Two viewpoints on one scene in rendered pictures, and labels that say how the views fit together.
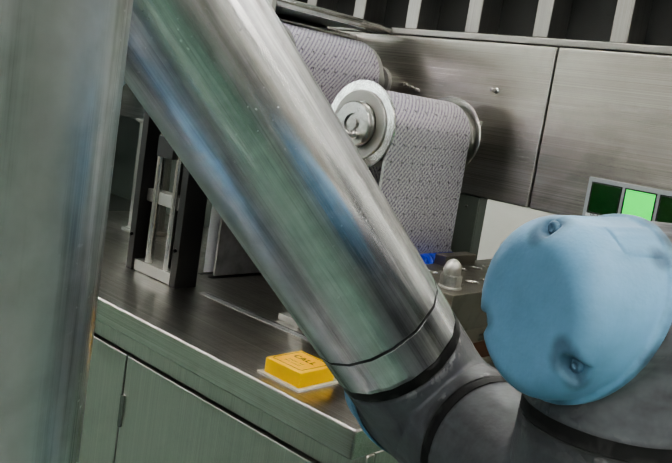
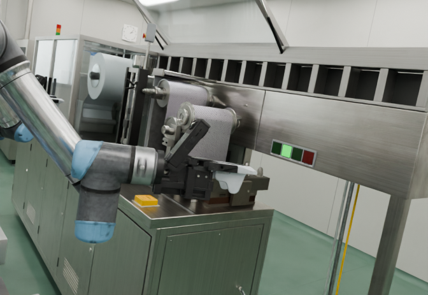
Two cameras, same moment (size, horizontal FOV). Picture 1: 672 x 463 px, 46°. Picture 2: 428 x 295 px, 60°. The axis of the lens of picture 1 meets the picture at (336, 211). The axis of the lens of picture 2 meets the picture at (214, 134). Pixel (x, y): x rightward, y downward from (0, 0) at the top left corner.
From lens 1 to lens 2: 0.55 m
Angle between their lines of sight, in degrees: 10
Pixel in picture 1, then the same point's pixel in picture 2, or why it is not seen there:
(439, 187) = (218, 141)
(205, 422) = (119, 218)
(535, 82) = (258, 103)
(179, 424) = not seen: hidden behind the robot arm
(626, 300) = (81, 156)
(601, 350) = (75, 165)
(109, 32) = not seen: outside the picture
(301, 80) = (48, 109)
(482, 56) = (242, 92)
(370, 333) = (67, 167)
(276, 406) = (134, 211)
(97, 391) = not seen: hidden behind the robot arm
